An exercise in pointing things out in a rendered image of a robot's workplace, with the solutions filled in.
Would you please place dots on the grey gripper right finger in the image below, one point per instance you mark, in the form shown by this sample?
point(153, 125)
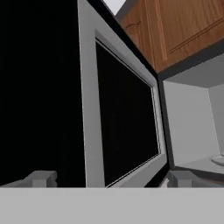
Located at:
point(184, 178)

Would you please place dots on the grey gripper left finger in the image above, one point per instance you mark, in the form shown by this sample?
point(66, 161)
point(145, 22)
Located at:
point(39, 178)

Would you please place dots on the white microwave turntable plate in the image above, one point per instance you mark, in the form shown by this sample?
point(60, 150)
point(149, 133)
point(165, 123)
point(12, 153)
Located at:
point(218, 159)

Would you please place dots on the grey microwave oven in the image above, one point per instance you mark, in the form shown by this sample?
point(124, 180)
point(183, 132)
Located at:
point(192, 116)

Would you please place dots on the grey microwave door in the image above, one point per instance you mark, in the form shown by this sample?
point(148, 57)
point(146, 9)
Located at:
point(125, 116)

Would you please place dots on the wooden wall cupboard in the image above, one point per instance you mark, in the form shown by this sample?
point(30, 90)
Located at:
point(172, 30)

